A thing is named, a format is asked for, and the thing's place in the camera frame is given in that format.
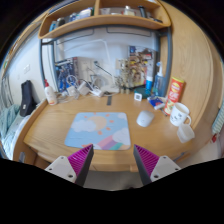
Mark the blue tissue packet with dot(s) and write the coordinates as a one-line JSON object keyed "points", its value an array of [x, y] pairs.
{"points": [[156, 100]]}

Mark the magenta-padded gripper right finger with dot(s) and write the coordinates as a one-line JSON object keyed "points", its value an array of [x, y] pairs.
{"points": [[150, 164]]}

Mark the colourful model kit box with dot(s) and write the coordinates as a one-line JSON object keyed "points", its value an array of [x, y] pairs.
{"points": [[142, 65]]}

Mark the red chips can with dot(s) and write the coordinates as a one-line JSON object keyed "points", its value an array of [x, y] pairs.
{"points": [[174, 94]]}

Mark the blue plaid bedding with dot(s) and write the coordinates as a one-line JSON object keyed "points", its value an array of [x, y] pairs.
{"points": [[15, 136]]}

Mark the pastel cloud print mouse pad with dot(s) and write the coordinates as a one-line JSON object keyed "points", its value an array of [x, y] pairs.
{"points": [[96, 130]]}

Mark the wooden shelf unit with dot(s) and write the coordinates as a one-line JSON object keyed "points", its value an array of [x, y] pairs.
{"points": [[100, 20]]}

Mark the teal round container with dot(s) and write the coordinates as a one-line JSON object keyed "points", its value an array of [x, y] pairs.
{"points": [[144, 90]]}

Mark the tan robot figure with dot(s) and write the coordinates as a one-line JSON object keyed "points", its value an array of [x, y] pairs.
{"points": [[122, 78]]}

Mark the white desk lamp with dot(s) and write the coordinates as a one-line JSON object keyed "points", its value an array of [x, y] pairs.
{"points": [[110, 89]]}

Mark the white wall switch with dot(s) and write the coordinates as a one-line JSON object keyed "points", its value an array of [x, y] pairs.
{"points": [[27, 69]]}

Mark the blue model kit box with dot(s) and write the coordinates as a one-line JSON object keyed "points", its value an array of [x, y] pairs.
{"points": [[64, 75]]}

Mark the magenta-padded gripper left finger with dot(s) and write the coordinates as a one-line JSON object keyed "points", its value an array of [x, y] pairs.
{"points": [[74, 164]]}

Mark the small white desk clock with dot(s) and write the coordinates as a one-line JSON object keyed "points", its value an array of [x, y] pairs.
{"points": [[138, 96]]}

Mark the white charger block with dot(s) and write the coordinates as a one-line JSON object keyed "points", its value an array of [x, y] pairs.
{"points": [[83, 88]]}

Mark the black bag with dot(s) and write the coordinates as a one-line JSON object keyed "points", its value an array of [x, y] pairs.
{"points": [[26, 98]]}

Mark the white bottle with red cap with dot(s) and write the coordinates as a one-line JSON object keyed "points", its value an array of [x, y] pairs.
{"points": [[50, 95]]}

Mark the white mug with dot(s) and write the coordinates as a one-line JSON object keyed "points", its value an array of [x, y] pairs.
{"points": [[178, 115]]}

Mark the teal blanket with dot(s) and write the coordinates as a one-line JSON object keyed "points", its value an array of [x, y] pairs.
{"points": [[8, 120]]}

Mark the white power strip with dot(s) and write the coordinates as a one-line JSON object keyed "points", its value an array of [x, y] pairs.
{"points": [[97, 92]]}

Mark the grey computer mouse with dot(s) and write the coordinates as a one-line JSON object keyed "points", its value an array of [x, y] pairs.
{"points": [[145, 118]]}

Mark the clear plastic cup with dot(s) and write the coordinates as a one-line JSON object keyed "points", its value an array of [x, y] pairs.
{"points": [[185, 133]]}

